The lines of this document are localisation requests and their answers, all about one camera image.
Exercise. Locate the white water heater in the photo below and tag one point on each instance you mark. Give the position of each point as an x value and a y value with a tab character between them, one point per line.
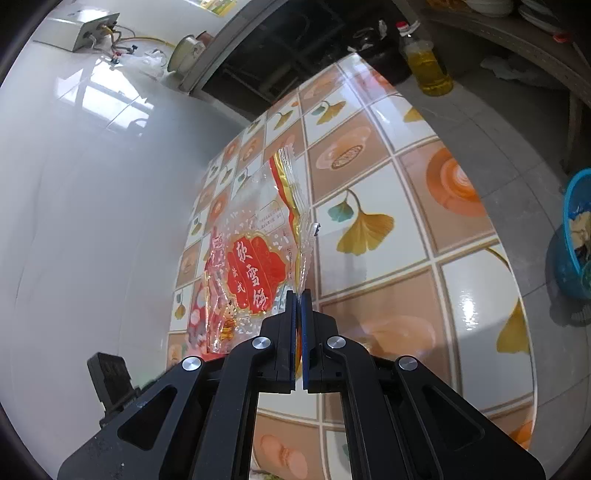
69	30

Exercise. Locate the stack of white plates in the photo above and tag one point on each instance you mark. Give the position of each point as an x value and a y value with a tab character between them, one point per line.
545	18

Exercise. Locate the stack of pale bowls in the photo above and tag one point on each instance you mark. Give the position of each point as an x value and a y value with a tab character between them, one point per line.
489	7

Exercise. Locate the white plastic bag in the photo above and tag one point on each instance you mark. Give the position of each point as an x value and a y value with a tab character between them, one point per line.
150	60

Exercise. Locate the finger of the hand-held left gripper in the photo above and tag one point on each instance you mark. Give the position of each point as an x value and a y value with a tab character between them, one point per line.
111	376

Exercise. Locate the grey kitchen counter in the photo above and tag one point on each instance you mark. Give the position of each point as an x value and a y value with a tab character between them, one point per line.
217	46

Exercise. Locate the clear red-printed wrapper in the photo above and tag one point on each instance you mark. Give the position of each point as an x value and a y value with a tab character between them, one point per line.
258	272

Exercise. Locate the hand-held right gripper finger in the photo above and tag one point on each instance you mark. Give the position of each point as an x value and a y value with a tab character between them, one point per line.
292	332
304	341

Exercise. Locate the cooking oil bottle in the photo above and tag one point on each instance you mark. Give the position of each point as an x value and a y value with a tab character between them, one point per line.
431	69

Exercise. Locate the black kettle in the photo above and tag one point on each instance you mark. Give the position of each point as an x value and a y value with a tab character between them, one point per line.
388	64

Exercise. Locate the white crumpled cloth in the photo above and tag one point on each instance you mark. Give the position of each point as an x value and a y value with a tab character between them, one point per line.
510	69

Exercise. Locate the blue plastic waste bin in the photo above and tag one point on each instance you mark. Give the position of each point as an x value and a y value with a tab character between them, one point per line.
563	272

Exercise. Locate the cream enamel pot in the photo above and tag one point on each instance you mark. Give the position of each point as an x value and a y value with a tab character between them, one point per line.
182	53

